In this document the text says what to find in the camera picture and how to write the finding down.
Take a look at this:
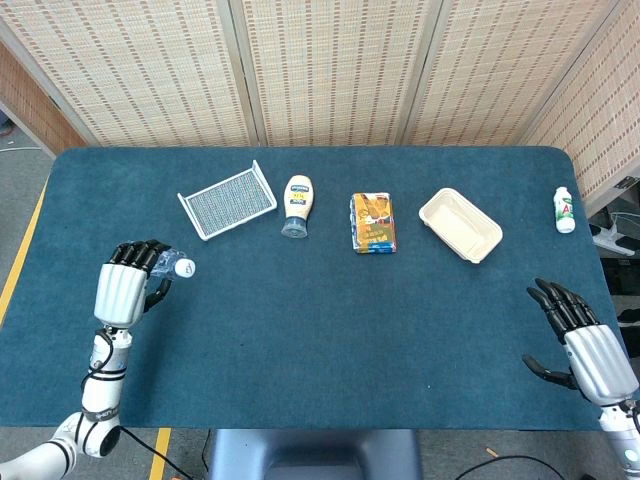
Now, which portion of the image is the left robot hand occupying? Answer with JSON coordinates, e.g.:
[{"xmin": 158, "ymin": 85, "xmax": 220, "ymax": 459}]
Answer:
[{"xmin": 93, "ymin": 239, "xmax": 174, "ymax": 330}]

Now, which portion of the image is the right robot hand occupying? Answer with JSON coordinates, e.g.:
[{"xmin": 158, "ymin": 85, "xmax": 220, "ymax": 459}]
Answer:
[{"xmin": 521, "ymin": 277, "xmax": 640, "ymax": 407}]

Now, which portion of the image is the transparent water bottle white cap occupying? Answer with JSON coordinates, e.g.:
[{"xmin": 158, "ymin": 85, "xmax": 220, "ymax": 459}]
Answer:
[{"xmin": 149, "ymin": 249, "xmax": 197, "ymax": 280}]

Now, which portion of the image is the small white bottle green label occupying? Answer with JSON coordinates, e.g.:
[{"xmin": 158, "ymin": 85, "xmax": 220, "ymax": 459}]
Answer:
[{"xmin": 554, "ymin": 186, "xmax": 575, "ymax": 234}]

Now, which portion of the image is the mayonnaise squeeze bottle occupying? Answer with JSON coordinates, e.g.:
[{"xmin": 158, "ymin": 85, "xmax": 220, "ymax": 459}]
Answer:
[{"xmin": 280, "ymin": 174, "xmax": 321, "ymax": 239}]

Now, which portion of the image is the white power strip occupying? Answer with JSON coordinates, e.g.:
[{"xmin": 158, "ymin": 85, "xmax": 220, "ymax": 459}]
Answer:
[{"xmin": 589, "ymin": 222, "xmax": 640, "ymax": 257}]

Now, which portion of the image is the beige plastic food container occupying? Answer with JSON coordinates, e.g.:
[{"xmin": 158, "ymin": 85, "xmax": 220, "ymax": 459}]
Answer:
[{"xmin": 418, "ymin": 187, "xmax": 504, "ymax": 265}]

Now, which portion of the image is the blue felt table cloth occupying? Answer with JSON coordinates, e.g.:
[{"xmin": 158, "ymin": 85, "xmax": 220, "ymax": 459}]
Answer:
[{"xmin": 0, "ymin": 145, "xmax": 631, "ymax": 431}]

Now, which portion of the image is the brown woven screen panel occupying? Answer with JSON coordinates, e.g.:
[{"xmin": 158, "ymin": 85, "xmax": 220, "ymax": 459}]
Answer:
[{"xmin": 0, "ymin": 39, "xmax": 89, "ymax": 156}]

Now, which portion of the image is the beige woven screen panel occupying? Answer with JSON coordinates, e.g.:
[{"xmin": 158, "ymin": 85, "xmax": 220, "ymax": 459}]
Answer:
[
  {"xmin": 228, "ymin": 0, "xmax": 444, "ymax": 148},
  {"xmin": 399, "ymin": 0, "xmax": 631, "ymax": 148},
  {"xmin": 0, "ymin": 0, "xmax": 261, "ymax": 149},
  {"xmin": 522, "ymin": 0, "xmax": 640, "ymax": 216}
]

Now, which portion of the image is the blue-grey robot torso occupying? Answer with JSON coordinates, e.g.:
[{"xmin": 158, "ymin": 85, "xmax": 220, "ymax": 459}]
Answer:
[{"xmin": 207, "ymin": 428, "xmax": 424, "ymax": 480}]

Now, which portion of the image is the yellow blue snack package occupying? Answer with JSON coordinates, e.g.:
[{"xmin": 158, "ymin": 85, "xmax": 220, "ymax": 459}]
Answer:
[{"xmin": 349, "ymin": 191, "xmax": 399, "ymax": 255}]

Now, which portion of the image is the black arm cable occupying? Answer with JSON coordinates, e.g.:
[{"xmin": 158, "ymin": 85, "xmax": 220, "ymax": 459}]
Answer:
[{"xmin": 79, "ymin": 327, "xmax": 115, "ymax": 401}]

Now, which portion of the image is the black floor cable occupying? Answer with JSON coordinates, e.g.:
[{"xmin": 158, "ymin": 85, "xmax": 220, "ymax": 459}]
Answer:
[
  {"xmin": 118, "ymin": 426, "xmax": 195, "ymax": 480},
  {"xmin": 467, "ymin": 453, "xmax": 609, "ymax": 480}
]

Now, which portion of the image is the white wire mesh tray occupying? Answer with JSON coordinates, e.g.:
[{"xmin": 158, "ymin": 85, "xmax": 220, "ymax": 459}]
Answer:
[{"xmin": 176, "ymin": 159, "xmax": 278, "ymax": 242}]

